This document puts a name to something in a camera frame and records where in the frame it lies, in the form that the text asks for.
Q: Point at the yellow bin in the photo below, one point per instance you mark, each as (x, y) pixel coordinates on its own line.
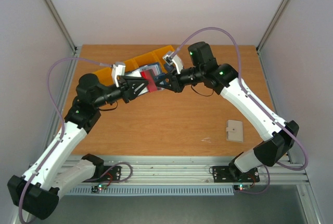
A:
(130, 65)
(104, 76)
(146, 59)
(159, 53)

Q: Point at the grey slotted cable duct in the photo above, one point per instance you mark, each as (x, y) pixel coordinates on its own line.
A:
(154, 190)

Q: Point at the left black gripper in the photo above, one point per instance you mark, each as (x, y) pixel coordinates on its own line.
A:
(129, 94)

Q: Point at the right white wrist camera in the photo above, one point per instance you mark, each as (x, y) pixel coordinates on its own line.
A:
(173, 60)

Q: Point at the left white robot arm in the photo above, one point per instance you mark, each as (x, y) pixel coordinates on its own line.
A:
(39, 189)

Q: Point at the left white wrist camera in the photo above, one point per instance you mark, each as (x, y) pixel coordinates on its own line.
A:
(118, 69)

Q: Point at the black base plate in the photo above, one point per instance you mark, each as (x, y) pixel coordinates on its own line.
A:
(106, 174)
(221, 174)

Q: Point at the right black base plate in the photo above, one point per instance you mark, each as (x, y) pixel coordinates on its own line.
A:
(221, 174)

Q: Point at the aluminium rail frame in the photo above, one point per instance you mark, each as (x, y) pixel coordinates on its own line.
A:
(186, 170)

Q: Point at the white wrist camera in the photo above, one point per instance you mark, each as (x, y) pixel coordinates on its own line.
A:
(173, 60)
(118, 69)

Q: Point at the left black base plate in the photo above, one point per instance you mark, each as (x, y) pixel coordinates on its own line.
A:
(106, 174)

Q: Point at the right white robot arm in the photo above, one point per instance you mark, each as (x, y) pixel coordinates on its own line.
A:
(277, 135)

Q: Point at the beige card holder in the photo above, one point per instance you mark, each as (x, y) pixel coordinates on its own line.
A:
(235, 131)

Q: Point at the blue card holder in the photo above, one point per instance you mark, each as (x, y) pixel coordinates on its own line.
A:
(137, 73)

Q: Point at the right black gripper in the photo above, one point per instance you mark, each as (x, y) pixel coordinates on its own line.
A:
(177, 83)

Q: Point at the red credit card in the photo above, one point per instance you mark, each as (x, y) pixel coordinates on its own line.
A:
(149, 75)

